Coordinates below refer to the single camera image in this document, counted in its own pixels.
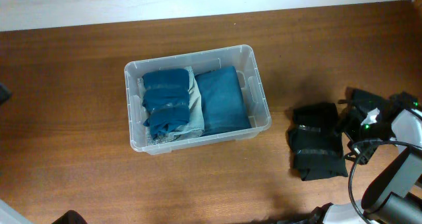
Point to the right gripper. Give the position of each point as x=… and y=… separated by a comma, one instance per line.
x=351, y=130

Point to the large black garment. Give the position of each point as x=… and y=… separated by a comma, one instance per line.
x=317, y=148

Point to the dark blue jeans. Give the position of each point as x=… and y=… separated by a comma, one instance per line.
x=223, y=107

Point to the light blue jeans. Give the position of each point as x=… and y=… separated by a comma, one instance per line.
x=195, y=127

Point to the teal taped garment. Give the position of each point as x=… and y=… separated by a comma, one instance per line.
x=166, y=99

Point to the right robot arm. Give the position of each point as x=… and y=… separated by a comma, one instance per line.
x=388, y=199

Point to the clear plastic storage container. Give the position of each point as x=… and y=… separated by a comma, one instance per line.
x=241, y=57

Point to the small black folded garment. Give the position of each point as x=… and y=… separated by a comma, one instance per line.
x=365, y=109

